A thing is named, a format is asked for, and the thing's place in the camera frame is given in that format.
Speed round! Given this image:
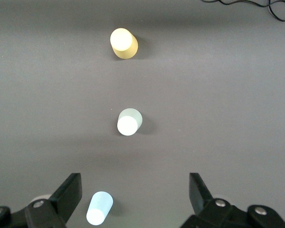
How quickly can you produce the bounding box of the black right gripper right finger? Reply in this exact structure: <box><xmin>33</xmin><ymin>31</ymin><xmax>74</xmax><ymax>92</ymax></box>
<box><xmin>180</xmin><ymin>172</ymin><xmax>285</xmax><ymax>228</ymax></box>

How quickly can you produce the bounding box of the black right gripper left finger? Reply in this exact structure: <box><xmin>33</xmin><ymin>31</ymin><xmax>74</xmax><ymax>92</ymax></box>
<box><xmin>0</xmin><ymin>172</ymin><xmax>83</xmax><ymax>228</ymax></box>

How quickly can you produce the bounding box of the pale green plastic cup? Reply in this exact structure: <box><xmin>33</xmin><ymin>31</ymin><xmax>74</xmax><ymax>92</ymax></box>
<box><xmin>117</xmin><ymin>108</ymin><xmax>143</xmax><ymax>137</ymax></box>

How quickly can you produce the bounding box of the yellow plastic cup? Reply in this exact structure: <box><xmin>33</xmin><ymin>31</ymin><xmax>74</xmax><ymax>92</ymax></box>
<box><xmin>110</xmin><ymin>28</ymin><xmax>139</xmax><ymax>59</ymax></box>

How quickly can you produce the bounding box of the light blue plastic cup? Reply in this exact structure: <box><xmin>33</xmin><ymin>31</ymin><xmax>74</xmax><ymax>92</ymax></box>
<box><xmin>86</xmin><ymin>191</ymin><xmax>114</xmax><ymax>226</ymax></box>

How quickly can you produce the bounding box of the black loose cable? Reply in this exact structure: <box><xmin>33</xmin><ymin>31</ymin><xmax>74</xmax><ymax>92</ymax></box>
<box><xmin>201</xmin><ymin>0</ymin><xmax>285</xmax><ymax>22</ymax></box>

